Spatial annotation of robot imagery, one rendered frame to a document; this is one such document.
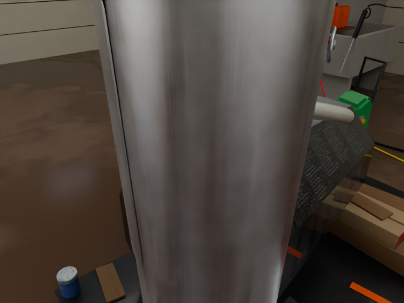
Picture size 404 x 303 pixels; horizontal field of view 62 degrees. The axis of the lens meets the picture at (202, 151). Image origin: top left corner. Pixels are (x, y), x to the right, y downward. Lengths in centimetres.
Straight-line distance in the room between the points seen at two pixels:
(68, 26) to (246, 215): 745
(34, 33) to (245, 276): 724
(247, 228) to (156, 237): 5
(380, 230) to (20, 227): 226
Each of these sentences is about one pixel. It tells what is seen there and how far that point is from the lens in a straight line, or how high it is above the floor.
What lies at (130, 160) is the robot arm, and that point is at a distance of 15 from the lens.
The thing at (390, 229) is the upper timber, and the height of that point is 25.
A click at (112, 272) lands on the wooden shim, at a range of 206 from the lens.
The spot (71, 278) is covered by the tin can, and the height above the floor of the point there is 14.
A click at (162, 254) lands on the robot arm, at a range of 18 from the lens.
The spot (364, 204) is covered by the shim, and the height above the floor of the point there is 26.
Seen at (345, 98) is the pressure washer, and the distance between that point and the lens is 319.
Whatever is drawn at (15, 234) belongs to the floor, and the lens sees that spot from 257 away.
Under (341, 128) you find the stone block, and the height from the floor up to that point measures 81.
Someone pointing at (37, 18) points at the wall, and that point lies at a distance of 736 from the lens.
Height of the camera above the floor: 152
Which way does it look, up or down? 29 degrees down
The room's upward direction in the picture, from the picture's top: straight up
